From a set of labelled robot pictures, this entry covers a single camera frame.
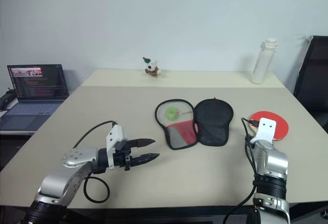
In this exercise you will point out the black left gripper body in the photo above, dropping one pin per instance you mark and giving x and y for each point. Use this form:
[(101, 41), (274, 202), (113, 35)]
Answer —
[(121, 158)]

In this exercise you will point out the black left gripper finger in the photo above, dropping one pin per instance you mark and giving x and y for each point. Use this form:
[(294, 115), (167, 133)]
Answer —
[(142, 142), (144, 158)]

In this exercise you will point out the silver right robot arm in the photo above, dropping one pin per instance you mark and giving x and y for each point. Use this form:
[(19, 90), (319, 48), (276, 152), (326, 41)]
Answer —
[(271, 162)]

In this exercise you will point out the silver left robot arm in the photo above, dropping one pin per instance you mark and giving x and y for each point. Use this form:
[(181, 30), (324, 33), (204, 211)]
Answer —
[(77, 156)]

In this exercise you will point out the black mesh paddle case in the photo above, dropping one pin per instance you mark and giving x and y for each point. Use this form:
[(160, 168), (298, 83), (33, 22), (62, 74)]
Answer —
[(212, 121)]

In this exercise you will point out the red table tennis paddle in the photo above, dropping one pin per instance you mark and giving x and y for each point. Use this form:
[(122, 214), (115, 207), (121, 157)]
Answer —
[(282, 126)]

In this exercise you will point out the green fuzzy toy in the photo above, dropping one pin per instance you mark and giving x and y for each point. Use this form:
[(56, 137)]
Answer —
[(171, 113)]

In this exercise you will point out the white plush toy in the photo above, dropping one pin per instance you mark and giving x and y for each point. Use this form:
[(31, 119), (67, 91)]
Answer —
[(151, 67)]

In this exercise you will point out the open laptop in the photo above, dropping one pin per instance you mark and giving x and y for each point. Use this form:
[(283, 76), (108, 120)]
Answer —
[(36, 88)]

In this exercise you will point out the white water bottle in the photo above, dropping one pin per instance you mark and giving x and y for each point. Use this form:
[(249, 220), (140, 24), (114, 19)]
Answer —
[(261, 62)]

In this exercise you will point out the black office chair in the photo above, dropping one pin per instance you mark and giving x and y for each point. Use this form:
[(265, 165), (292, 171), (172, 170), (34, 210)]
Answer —
[(312, 80)]

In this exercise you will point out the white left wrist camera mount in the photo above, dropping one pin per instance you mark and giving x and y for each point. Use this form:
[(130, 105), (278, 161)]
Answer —
[(115, 134)]

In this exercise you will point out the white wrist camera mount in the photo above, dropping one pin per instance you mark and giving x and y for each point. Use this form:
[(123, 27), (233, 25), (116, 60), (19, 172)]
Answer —
[(115, 134), (266, 129)]

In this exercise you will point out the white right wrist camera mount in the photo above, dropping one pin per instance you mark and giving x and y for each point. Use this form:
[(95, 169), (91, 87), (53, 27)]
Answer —
[(266, 129)]

